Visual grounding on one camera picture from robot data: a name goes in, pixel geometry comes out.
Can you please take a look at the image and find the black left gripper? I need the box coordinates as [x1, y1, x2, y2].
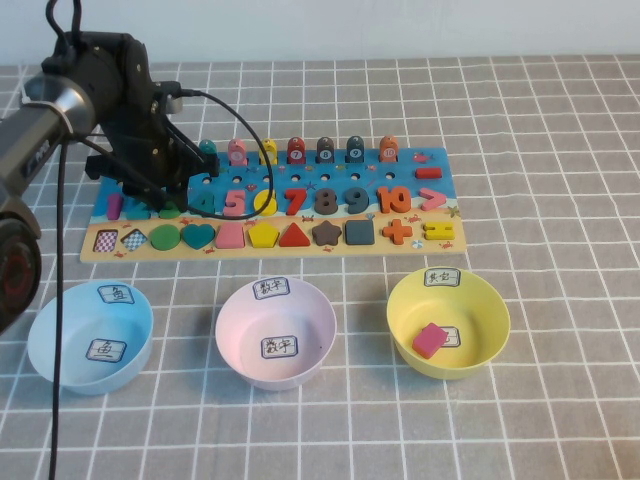
[86, 36, 222, 216]

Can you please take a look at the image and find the green wooden number 3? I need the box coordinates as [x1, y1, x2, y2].
[158, 198, 188, 221]

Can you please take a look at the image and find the green wooden circle piece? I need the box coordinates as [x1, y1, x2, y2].
[150, 224, 181, 251]

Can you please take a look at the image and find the teal wooden heart piece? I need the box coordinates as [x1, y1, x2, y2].
[180, 223, 216, 250]

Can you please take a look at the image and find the pink wooden trapezoid piece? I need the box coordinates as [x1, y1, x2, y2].
[215, 225, 247, 250]

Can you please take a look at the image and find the yellow wooden pentagon piece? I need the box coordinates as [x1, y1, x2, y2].
[248, 223, 280, 250]

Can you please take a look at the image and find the red wooden triangle piece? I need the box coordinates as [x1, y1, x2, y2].
[278, 222, 313, 249]

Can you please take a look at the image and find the light blue labelled bowl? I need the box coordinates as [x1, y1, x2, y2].
[27, 279, 155, 397]

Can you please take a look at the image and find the brown wooden star piece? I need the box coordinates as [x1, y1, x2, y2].
[312, 220, 344, 248]

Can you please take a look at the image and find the pink labelled bowl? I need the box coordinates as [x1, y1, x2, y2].
[214, 277, 338, 393]

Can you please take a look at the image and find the dark grey wooden square piece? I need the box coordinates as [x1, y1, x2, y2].
[344, 220, 376, 248]

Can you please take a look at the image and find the wooden number puzzle board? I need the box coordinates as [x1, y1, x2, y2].
[79, 147, 469, 264]

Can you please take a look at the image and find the magenta wooden rectangle piece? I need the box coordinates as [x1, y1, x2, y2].
[412, 322, 448, 360]

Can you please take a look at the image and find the yellow labelled bowl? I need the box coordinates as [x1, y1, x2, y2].
[386, 267, 512, 382]

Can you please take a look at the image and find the teal wooden number 2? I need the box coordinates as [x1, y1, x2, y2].
[123, 195, 152, 222]

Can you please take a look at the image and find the teal wooden number 4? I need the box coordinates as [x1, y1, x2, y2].
[191, 192, 218, 219]

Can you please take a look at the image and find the pink wooden number 5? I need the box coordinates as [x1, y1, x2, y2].
[222, 188, 247, 218]

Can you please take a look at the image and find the yellow wooden number 6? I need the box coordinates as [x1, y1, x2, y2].
[253, 189, 278, 217]

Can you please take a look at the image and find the red wooden number 7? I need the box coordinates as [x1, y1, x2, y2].
[283, 188, 308, 217]

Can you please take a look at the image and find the brown wooden number 8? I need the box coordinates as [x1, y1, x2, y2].
[314, 188, 339, 215]

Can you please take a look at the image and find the dark grey wooden number 9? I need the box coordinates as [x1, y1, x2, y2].
[345, 187, 371, 214]

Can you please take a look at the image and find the orange wooden number 10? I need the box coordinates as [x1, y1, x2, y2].
[377, 186, 413, 214]

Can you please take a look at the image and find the orange wooden plus sign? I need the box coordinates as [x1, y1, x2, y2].
[382, 219, 414, 247]

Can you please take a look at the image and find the pink wooden greater-than sign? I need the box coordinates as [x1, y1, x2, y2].
[418, 188, 448, 212]

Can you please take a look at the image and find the yellow wooden equals sign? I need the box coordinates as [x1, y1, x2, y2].
[423, 221, 455, 243]

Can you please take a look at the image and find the grey white-grid tablecloth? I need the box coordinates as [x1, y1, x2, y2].
[0, 52, 640, 480]

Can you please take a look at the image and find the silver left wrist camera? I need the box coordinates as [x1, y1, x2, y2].
[158, 81, 184, 116]

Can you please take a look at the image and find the thin black camera cable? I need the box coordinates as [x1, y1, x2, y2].
[180, 88, 276, 219]

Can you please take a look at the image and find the thick black braided cable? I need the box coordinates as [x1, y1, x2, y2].
[48, 135, 70, 480]

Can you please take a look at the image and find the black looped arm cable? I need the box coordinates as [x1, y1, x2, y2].
[46, 0, 83, 39]

